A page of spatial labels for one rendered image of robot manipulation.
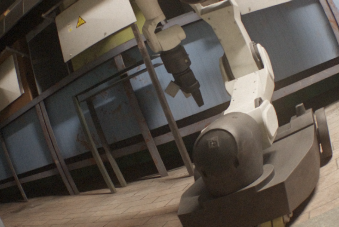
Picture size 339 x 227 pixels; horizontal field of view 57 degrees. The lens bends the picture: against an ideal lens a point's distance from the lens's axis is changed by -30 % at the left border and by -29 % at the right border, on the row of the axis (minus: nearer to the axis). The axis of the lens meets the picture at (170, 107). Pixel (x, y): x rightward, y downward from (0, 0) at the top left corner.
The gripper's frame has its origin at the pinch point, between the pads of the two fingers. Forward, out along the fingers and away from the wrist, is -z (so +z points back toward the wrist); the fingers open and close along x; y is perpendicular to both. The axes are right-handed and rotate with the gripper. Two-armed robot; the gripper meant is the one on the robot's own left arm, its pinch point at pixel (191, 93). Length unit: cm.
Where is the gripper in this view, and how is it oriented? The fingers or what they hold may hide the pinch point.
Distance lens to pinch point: 150.6
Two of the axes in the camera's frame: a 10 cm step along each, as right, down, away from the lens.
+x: -3.7, -3.0, 8.8
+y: -8.4, 5.0, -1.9
